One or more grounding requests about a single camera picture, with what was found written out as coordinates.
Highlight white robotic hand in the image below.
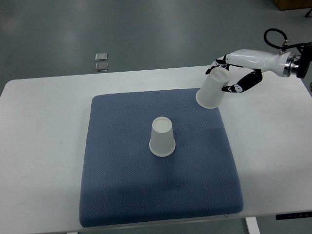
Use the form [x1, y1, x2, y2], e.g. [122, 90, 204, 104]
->
[205, 49, 296, 93]

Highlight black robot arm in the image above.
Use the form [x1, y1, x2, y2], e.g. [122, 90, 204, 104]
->
[206, 43, 312, 93]

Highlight upper metal floor plate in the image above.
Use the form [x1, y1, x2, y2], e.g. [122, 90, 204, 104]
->
[95, 53, 108, 61]

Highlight brown cardboard box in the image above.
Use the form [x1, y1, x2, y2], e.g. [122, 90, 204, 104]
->
[273, 0, 312, 11]

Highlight white paper cup on mat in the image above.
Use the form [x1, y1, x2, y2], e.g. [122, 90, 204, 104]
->
[149, 117, 176, 157]

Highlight metal floor plate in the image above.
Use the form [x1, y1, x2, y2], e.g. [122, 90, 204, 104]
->
[96, 62, 108, 72]
[95, 53, 108, 61]

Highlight white paper cup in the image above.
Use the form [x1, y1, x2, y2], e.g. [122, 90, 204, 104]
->
[149, 117, 176, 157]
[195, 67, 231, 109]

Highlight blue textured cushion mat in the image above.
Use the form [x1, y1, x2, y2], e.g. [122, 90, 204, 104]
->
[79, 89, 243, 227]

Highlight lower metal floor plate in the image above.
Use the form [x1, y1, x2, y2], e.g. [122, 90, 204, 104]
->
[96, 62, 108, 72]

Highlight black desk control panel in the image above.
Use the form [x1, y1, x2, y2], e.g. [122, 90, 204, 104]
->
[275, 211, 312, 220]

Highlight white table leg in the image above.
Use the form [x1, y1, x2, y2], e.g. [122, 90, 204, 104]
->
[245, 217, 260, 234]

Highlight black tripod foot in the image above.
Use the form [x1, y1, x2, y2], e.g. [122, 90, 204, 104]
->
[305, 8, 312, 18]

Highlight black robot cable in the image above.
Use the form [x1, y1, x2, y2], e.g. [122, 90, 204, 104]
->
[264, 28, 312, 55]

